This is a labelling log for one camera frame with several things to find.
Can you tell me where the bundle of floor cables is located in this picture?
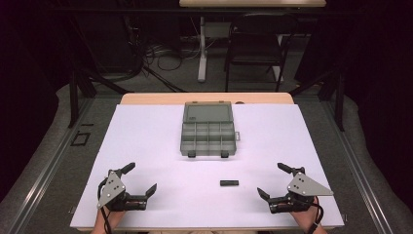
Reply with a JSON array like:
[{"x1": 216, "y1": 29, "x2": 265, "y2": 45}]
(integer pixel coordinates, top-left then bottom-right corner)
[{"x1": 142, "y1": 38, "x2": 203, "y2": 73}]

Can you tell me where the white desk leg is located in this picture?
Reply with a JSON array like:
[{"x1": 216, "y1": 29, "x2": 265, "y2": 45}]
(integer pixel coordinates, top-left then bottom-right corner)
[{"x1": 197, "y1": 15, "x2": 209, "y2": 84}]

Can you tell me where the black chair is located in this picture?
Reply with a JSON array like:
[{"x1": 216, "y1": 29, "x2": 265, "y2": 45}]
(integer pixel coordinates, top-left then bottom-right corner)
[{"x1": 223, "y1": 13, "x2": 300, "y2": 94}]

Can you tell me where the white table mat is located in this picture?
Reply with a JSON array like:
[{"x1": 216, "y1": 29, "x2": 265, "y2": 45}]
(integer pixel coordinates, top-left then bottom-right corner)
[{"x1": 69, "y1": 103, "x2": 346, "y2": 229}]

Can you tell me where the light wooden desk top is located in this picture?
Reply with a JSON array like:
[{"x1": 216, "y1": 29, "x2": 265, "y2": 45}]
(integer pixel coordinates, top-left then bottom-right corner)
[{"x1": 178, "y1": 0, "x2": 327, "y2": 9}]

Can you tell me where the grey plastic compartment box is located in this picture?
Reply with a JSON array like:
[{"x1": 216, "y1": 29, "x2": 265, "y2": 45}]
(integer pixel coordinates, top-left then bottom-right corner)
[{"x1": 179, "y1": 100, "x2": 242, "y2": 159}]

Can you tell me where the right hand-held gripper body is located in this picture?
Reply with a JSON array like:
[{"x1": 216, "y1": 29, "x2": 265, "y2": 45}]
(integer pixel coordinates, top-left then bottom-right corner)
[{"x1": 268, "y1": 166, "x2": 335, "y2": 215}]

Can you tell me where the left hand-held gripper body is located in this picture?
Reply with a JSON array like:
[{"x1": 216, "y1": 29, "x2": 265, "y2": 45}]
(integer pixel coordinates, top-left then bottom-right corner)
[{"x1": 96, "y1": 168, "x2": 149, "y2": 213}]

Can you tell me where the black cable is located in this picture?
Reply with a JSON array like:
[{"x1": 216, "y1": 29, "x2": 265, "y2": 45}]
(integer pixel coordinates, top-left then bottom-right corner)
[
  {"x1": 96, "y1": 176, "x2": 113, "y2": 234},
  {"x1": 305, "y1": 196, "x2": 325, "y2": 234}
]

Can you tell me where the person's right hand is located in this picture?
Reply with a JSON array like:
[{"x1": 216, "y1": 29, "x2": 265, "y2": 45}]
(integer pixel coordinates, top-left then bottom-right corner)
[{"x1": 289, "y1": 198, "x2": 327, "y2": 234}]

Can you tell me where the black metal stand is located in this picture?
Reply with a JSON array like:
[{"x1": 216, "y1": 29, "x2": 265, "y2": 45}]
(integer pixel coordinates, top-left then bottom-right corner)
[
  {"x1": 288, "y1": 64, "x2": 346, "y2": 133},
  {"x1": 65, "y1": 9, "x2": 187, "y2": 130}
]

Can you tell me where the person's left hand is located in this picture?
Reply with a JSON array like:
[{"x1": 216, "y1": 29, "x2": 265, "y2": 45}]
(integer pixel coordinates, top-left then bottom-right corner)
[{"x1": 92, "y1": 209, "x2": 127, "y2": 234}]

